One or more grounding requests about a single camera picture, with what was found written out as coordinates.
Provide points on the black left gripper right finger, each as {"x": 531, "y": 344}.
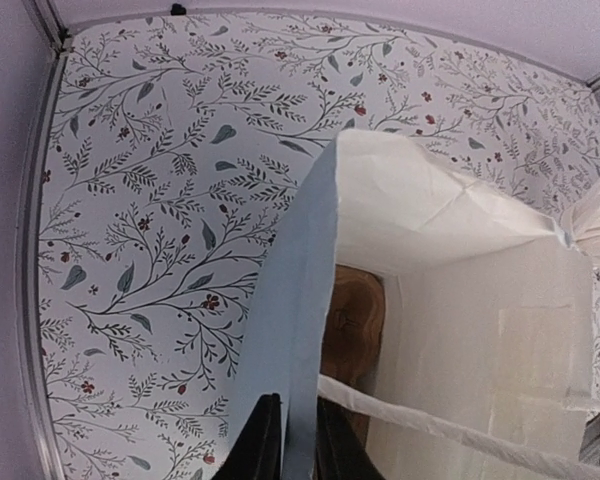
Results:
{"x": 339, "y": 454}

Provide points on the left aluminium frame post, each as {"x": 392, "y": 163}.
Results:
{"x": 47, "y": 18}

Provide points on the floral patterned table mat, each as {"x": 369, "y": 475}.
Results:
{"x": 175, "y": 146}

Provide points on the brown cardboard cup carrier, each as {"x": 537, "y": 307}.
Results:
{"x": 353, "y": 331}

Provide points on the light blue paper bag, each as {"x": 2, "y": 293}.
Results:
{"x": 484, "y": 369}

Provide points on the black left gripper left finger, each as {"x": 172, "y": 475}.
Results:
{"x": 256, "y": 455}

